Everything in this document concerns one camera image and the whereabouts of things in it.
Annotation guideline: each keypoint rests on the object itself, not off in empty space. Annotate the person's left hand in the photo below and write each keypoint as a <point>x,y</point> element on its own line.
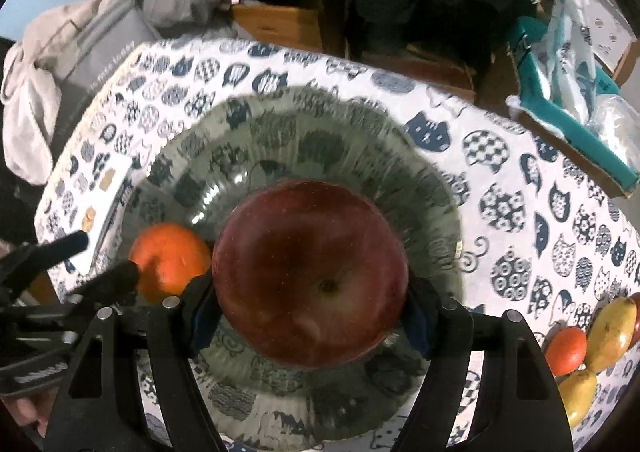
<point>22,412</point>

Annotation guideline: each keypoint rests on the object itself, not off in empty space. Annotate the orange tangerine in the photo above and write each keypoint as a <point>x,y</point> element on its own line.
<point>565,349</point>
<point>170,257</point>

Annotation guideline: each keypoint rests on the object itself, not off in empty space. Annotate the yellow mango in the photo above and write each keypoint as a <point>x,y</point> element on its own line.
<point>612,332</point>
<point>577,394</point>

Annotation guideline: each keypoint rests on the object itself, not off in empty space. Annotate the white paper card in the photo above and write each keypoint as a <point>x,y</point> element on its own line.
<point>107,202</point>

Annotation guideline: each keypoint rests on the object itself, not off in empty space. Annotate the cat print tablecloth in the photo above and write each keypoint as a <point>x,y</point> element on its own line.
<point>500,172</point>

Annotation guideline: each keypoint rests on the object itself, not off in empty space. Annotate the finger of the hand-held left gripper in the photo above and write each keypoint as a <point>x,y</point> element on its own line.
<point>70,243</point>
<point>117,282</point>

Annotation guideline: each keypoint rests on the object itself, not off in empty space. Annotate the grey fabric bag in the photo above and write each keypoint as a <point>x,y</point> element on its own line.
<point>105,52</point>

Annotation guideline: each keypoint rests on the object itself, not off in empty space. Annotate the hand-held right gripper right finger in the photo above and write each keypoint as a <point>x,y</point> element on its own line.
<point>417,322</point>

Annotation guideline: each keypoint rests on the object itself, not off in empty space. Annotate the teal cardboard box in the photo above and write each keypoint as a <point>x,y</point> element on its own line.
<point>575,142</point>

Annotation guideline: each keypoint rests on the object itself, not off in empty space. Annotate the white patterned box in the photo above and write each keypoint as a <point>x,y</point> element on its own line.
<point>610,32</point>

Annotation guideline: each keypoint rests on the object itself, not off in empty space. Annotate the clear plastic bag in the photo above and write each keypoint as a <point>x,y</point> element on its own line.
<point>614,117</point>

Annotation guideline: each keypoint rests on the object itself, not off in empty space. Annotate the clear glass bowl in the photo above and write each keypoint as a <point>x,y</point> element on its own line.
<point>325,142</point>

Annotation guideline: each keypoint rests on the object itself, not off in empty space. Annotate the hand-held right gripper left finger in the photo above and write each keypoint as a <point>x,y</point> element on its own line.
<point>205,317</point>

